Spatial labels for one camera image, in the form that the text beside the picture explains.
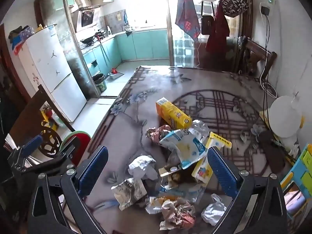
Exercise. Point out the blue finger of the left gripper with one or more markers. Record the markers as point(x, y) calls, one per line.
point(31, 146)

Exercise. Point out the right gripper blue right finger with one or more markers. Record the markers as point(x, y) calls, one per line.
point(225, 171)

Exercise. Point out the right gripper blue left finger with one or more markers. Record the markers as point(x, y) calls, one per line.
point(90, 169)

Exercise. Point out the pink brown paper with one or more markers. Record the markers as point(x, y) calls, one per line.
point(177, 214)

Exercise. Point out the yellow tea carton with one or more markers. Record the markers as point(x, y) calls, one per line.
point(176, 118)

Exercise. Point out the black kitchen trash bin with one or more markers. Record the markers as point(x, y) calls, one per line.
point(99, 80)

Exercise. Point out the teal kitchen cabinets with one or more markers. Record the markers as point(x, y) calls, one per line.
point(105, 55)

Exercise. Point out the dark wooden carved chair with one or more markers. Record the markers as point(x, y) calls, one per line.
point(29, 125)

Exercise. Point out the red bin green rim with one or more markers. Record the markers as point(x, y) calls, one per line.
point(81, 141)

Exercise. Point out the silver foil wrapper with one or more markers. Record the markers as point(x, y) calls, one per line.
point(129, 192)

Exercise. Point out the yellow toy on floor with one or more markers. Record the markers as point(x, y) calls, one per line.
point(48, 120)

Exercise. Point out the crumpled white paper ball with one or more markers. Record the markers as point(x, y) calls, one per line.
point(142, 167)

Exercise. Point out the blue yellow toy box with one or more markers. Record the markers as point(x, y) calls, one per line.
point(296, 187)

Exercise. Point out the floral table cloth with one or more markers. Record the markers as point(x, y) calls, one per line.
point(225, 108)

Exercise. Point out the white round fan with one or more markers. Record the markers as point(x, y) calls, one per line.
point(285, 116)

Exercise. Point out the white refrigerator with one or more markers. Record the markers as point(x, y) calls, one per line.
point(45, 64)

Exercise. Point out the red dustpan broom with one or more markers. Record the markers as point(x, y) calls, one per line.
point(114, 74)

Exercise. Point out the black wok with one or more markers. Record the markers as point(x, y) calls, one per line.
point(88, 41)

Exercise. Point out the wooden chair far side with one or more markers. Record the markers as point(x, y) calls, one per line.
point(250, 54)

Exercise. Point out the red hanging garment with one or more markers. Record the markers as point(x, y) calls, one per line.
point(217, 40)

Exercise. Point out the plaid hanging cloth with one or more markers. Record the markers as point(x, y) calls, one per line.
point(186, 18)

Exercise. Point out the black white patterned bag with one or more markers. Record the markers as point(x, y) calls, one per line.
point(234, 8)

